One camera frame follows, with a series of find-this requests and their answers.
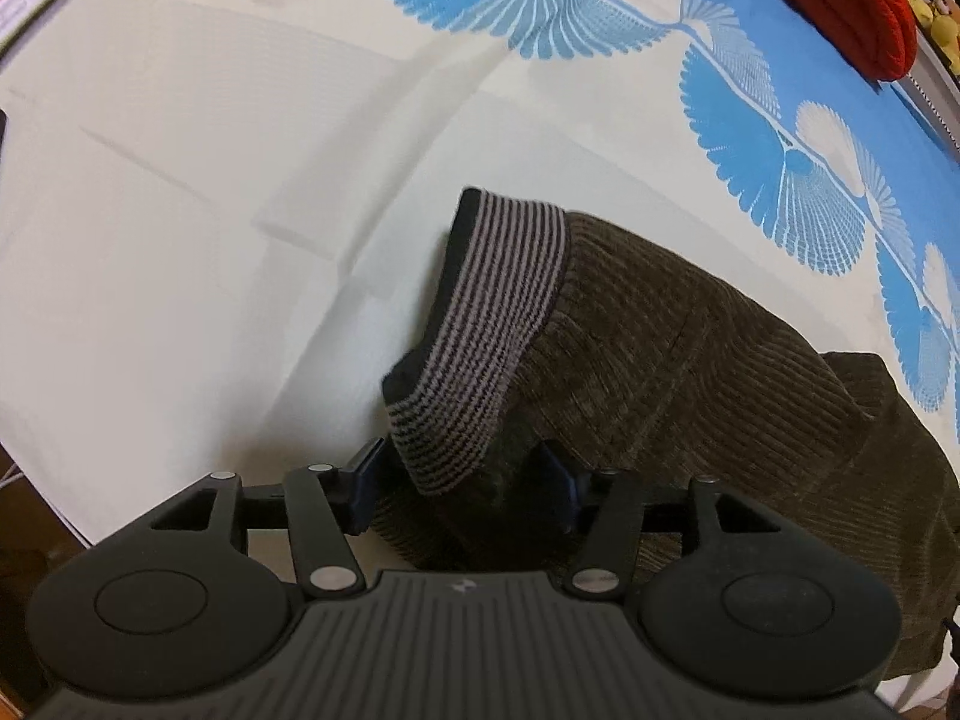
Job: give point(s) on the white headboard ledge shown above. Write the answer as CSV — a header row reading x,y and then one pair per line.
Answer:
x,y
934,101

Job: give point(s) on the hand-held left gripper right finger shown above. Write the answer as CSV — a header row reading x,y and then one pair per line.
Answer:
x,y
561,487

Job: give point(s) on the blue white printed bed sheet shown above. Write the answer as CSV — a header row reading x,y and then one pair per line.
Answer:
x,y
187,202

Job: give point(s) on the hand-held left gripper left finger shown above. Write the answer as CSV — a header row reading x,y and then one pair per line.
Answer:
x,y
367,487

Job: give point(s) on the yellow plush toy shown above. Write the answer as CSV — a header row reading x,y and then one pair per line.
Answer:
x,y
936,15

